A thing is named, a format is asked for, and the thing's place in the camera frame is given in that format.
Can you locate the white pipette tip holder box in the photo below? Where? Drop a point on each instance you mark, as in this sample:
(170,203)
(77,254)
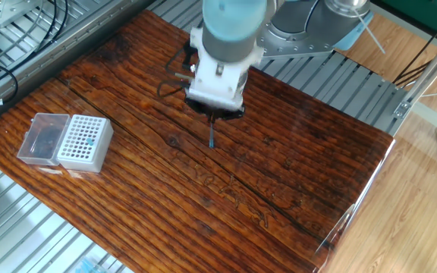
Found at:
(85,151)

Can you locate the clear plastic box lid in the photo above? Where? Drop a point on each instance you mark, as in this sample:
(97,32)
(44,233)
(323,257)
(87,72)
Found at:
(42,140)

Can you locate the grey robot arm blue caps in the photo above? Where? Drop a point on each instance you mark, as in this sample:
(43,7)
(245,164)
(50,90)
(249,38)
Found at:
(233,22)

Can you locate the silver perforated plate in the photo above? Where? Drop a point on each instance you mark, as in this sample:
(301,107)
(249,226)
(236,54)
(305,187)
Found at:
(6,9)

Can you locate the aluminium frame post with bracket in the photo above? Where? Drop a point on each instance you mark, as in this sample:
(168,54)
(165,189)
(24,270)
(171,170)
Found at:
(427,72)

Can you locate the clear pack of blue tips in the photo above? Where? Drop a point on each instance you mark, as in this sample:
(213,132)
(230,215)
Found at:
(87,265)

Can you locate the blue pipette tip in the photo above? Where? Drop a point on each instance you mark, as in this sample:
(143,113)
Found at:
(90,142)
(211,136)

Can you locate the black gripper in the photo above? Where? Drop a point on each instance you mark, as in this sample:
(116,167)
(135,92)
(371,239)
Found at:
(226,115)

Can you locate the glossy wood grain board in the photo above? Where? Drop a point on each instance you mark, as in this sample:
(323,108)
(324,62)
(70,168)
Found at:
(203,208)

